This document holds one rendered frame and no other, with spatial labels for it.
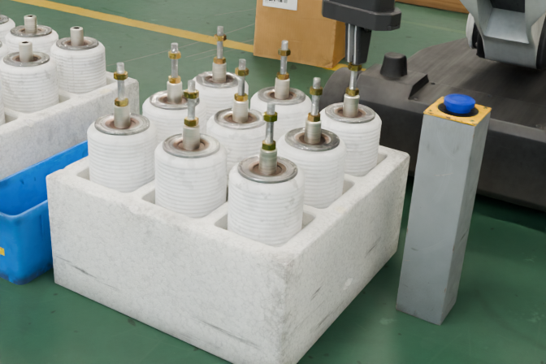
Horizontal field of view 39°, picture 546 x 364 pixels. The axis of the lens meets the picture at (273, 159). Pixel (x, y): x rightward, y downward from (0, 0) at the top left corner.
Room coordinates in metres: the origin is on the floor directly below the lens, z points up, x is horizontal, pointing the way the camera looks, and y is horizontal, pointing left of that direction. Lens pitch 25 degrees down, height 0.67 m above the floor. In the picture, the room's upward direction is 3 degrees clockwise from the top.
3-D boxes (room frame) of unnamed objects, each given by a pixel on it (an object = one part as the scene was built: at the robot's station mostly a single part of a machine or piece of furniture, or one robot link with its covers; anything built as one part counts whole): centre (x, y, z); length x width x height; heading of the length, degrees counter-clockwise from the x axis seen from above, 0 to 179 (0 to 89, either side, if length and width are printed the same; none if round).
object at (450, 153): (0.95, -0.24, 0.16); 0.07 x 0.07 x 0.31; 60
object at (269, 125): (0.87, 0.01, 0.30); 0.01 x 0.01 x 0.08
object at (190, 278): (1.03, 0.05, 0.09); 0.39 x 0.39 x 0.18; 60
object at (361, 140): (1.07, -0.11, 0.16); 0.10 x 0.10 x 0.18
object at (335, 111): (1.07, -0.11, 0.25); 0.08 x 0.08 x 0.01
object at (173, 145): (0.92, 0.11, 0.25); 0.08 x 0.08 x 0.01
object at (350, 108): (1.07, -0.11, 0.26); 0.02 x 0.02 x 0.03
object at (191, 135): (0.92, 0.11, 0.26); 0.02 x 0.02 x 0.03
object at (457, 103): (0.95, -0.24, 0.32); 0.04 x 0.04 x 0.02
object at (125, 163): (0.98, 0.21, 0.16); 0.10 x 0.10 x 0.18
